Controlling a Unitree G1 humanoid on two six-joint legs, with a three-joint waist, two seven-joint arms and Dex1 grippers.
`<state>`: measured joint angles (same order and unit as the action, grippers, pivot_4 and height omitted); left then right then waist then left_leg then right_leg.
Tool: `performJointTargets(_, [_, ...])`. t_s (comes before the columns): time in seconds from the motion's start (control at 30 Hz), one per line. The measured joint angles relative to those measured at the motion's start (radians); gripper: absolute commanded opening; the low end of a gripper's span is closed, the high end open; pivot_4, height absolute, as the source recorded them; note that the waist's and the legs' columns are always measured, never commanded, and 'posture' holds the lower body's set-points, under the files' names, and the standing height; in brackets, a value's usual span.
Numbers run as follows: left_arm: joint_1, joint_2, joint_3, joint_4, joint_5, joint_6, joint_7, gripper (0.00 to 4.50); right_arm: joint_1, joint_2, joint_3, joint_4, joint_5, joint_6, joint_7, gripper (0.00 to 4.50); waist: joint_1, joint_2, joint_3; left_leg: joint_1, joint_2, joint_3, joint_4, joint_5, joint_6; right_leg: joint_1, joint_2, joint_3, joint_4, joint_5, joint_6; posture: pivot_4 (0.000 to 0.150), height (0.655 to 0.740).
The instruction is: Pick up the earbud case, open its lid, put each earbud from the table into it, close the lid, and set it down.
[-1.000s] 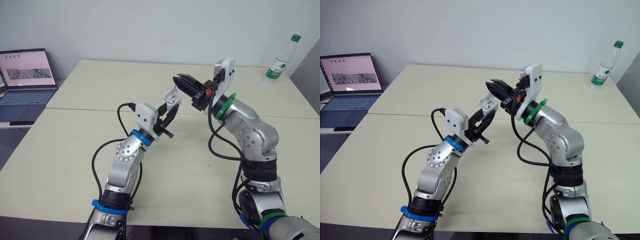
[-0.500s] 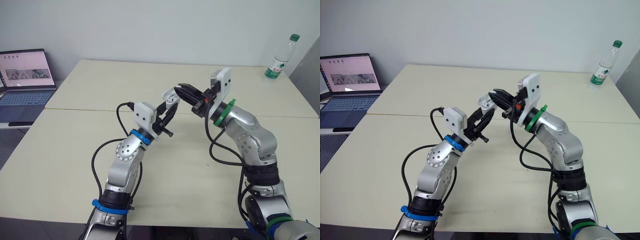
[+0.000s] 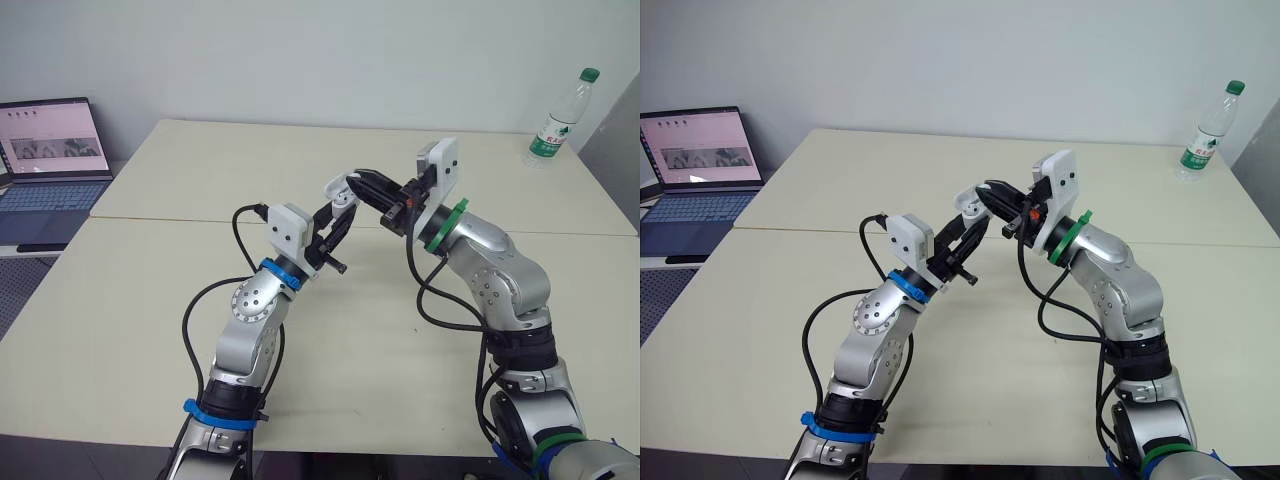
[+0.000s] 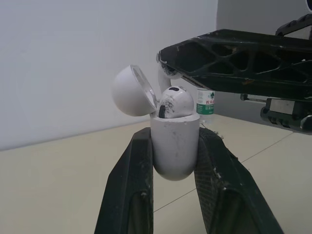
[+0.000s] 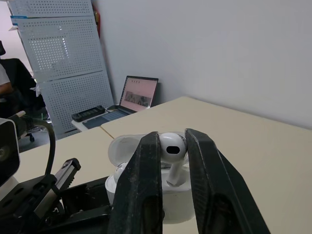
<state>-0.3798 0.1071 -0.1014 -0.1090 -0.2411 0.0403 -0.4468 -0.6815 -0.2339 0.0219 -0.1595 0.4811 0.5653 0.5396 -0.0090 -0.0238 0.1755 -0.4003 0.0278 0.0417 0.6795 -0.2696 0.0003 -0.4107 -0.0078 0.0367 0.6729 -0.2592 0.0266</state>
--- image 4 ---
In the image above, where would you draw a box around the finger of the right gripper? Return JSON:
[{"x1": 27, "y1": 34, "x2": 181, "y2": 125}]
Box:
[{"x1": 155, "y1": 28, "x2": 312, "y2": 96}]

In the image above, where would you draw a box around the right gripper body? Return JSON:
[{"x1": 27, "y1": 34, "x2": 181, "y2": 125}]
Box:
[{"x1": 239, "y1": 13, "x2": 312, "y2": 136}]

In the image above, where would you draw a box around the white earbud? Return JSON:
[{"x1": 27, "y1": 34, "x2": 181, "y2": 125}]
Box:
[{"x1": 156, "y1": 62, "x2": 195, "y2": 120}]

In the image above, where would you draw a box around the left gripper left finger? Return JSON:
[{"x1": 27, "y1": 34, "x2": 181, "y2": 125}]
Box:
[{"x1": 94, "y1": 126, "x2": 155, "y2": 234}]

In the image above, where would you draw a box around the clear plastic drink bottle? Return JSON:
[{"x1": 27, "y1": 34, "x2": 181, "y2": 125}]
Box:
[{"x1": 196, "y1": 88, "x2": 217, "y2": 124}]

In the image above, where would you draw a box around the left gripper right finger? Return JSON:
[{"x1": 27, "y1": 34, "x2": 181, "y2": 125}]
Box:
[{"x1": 194, "y1": 127, "x2": 286, "y2": 234}]

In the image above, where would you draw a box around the white earbud case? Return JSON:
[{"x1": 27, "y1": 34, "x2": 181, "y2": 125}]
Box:
[{"x1": 111, "y1": 64, "x2": 201, "y2": 182}]

